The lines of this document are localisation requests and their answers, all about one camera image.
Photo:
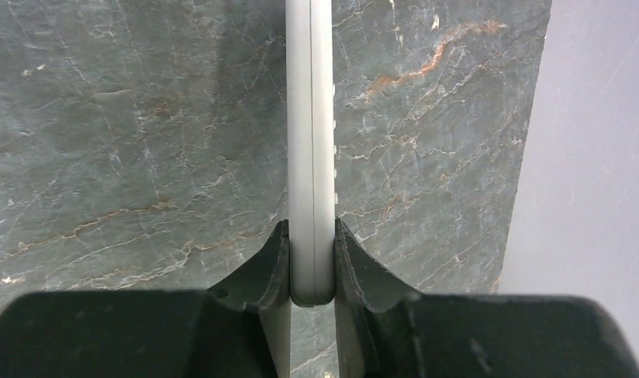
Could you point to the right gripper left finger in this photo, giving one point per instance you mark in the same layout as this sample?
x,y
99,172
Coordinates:
x,y
239,327

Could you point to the white remote control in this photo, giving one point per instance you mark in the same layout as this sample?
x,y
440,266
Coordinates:
x,y
311,150

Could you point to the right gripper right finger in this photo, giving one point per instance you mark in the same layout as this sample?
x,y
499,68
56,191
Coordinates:
x,y
387,328

